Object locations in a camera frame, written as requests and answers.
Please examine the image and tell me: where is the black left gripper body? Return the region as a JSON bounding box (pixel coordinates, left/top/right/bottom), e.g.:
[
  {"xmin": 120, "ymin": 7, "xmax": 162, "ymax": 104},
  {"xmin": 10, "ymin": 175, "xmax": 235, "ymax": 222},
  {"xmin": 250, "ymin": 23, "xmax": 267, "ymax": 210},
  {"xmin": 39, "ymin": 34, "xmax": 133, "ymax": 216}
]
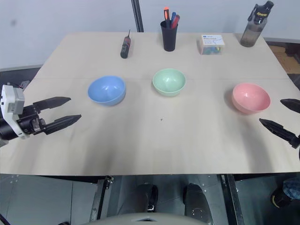
[{"xmin": 16, "ymin": 104, "xmax": 47, "ymax": 136}]

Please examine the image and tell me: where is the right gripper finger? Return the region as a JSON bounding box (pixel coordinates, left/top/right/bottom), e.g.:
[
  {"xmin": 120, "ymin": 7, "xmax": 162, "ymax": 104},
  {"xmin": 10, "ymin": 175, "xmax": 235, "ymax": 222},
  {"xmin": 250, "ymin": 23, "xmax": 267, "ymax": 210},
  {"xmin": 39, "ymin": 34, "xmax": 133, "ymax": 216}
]
[
  {"xmin": 280, "ymin": 98, "xmax": 300, "ymax": 113},
  {"xmin": 259, "ymin": 118, "xmax": 300, "ymax": 149}
]

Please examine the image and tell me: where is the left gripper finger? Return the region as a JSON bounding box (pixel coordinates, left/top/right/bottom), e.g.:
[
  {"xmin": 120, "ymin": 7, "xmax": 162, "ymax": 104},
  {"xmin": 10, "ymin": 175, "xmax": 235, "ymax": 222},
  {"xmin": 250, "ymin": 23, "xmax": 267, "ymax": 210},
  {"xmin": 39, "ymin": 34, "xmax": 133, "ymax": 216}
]
[
  {"xmin": 32, "ymin": 96, "xmax": 72, "ymax": 113},
  {"xmin": 44, "ymin": 114, "xmax": 83, "ymax": 135}
]

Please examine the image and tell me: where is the red plastic bowl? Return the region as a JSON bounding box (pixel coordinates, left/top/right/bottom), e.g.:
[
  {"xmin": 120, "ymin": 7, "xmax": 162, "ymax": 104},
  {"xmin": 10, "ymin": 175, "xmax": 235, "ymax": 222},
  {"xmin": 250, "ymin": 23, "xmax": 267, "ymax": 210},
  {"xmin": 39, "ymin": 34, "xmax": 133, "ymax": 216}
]
[{"xmin": 232, "ymin": 82, "xmax": 271, "ymax": 115}]

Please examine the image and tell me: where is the blue plastic bowl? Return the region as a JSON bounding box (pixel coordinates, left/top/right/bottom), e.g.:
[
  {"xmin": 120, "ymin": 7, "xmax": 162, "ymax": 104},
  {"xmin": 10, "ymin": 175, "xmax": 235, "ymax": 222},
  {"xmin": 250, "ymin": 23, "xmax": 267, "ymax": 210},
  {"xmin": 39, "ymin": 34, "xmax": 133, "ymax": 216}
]
[{"xmin": 87, "ymin": 75, "xmax": 127, "ymax": 107}]

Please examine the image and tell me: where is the black side bench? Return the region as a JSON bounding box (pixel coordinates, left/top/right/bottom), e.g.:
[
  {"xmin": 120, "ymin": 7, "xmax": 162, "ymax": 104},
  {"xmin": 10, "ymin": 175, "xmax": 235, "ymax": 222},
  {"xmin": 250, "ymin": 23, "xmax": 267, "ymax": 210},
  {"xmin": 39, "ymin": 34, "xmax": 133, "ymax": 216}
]
[{"xmin": 264, "ymin": 37, "xmax": 300, "ymax": 93}]

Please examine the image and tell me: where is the bystander's leg in blue jeans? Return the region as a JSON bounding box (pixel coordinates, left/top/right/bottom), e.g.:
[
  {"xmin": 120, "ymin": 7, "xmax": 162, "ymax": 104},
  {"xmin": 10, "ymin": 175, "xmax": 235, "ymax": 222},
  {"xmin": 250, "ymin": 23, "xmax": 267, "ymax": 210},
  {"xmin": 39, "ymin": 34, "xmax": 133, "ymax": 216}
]
[{"xmin": 271, "ymin": 177, "xmax": 300, "ymax": 209}]

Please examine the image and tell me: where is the black metal table leg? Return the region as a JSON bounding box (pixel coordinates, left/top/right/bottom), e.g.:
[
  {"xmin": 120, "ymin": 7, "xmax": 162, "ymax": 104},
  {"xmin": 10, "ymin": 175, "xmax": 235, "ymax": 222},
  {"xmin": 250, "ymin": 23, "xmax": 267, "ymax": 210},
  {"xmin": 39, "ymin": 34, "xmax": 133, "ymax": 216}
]
[
  {"xmin": 90, "ymin": 175, "xmax": 115, "ymax": 221},
  {"xmin": 220, "ymin": 174, "xmax": 245, "ymax": 225}
]

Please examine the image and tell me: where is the dark smoky water bottle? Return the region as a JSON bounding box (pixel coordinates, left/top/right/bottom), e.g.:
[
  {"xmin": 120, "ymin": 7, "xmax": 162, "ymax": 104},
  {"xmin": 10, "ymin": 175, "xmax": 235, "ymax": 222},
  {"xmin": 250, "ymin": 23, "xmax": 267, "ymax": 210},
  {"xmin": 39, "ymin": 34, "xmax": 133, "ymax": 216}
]
[{"xmin": 240, "ymin": 0, "xmax": 275, "ymax": 48}]

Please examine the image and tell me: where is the black precision screwdriver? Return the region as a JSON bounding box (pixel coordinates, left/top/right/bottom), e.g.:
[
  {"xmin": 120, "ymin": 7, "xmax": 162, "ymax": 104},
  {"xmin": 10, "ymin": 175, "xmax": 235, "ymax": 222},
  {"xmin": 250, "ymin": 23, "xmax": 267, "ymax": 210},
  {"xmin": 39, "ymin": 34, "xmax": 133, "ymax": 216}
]
[{"xmin": 120, "ymin": 29, "xmax": 132, "ymax": 60}]

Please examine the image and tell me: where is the clear box of push pins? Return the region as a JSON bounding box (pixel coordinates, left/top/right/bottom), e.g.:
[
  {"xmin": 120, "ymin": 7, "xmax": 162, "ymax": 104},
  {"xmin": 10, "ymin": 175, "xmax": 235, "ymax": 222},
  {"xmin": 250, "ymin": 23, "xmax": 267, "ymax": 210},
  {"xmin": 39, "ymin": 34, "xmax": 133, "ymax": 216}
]
[{"xmin": 199, "ymin": 34, "xmax": 226, "ymax": 56}]

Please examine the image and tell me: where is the dark rounded robot foot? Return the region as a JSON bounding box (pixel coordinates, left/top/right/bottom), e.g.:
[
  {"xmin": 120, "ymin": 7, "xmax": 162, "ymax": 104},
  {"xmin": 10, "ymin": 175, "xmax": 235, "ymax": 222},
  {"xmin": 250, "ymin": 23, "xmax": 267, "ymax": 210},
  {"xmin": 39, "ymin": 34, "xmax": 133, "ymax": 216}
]
[
  {"xmin": 135, "ymin": 183, "xmax": 158, "ymax": 212},
  {"xmin": 183, "ymin": 183, "xmax": 213, "ymax": 220}
]

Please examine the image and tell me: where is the green plastic bowl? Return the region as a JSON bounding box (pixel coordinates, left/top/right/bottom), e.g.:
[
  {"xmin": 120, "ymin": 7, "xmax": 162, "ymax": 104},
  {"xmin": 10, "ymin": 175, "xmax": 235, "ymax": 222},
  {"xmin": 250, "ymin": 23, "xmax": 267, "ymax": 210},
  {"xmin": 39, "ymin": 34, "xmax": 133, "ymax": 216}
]
[{"xmin": 152, "ymin": 68, "xmax": 187, "ymax": 97}]

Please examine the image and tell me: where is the black upright pole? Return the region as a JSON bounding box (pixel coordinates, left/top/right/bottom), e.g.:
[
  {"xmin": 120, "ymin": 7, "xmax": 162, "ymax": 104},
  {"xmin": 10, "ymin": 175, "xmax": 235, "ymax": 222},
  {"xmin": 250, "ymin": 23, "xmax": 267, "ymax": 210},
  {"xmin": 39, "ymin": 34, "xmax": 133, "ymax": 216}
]
[{"xmin": 130, "ymin": 0, "xmax": 144, "ymax": 33}]

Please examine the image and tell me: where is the grey robot torso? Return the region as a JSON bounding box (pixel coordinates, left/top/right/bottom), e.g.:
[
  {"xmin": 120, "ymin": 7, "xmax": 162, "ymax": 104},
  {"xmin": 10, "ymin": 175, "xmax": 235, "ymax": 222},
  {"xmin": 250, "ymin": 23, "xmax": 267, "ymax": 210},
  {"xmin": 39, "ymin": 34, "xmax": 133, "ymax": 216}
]
[{"xmin": 83, "ymin": 211, "xmax": 200, "ymax": 225}]

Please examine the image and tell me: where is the black pen cup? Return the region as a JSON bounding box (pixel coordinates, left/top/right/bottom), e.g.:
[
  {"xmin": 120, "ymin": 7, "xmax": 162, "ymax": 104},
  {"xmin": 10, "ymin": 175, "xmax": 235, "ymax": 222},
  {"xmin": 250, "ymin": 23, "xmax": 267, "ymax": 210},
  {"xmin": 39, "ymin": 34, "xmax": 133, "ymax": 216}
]
[{"xmin": 160, "ymin": 20, "xmax": 179, "ymax": 52}]

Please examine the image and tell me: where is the red marker pen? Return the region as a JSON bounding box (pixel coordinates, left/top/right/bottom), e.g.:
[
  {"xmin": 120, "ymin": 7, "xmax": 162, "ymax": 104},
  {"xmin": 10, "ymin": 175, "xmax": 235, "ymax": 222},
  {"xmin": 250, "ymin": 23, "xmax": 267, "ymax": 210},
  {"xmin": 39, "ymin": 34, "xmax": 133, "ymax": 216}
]
[{"xmin": 171, "ymin": 14, "xmax": 181, "ymax": 29}]

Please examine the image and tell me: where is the orange marker pen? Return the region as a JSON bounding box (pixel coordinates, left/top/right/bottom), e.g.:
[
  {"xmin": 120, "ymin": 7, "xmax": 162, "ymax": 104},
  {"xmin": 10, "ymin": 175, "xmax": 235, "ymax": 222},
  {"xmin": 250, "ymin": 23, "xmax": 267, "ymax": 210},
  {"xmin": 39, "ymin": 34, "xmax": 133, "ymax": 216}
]
[{"xmin": 163, "ymin": 7, "xmax": 170, "ymax": 28}]

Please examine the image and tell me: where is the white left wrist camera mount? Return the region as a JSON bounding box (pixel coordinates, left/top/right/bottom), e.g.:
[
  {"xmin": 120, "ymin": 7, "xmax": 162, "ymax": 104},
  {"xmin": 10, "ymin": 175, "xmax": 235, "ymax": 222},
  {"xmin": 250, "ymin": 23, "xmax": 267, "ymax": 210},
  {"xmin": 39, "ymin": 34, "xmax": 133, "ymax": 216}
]
[{"xmin": 0, "ymin": 84, "xmax": 31, "ymax": 140}]

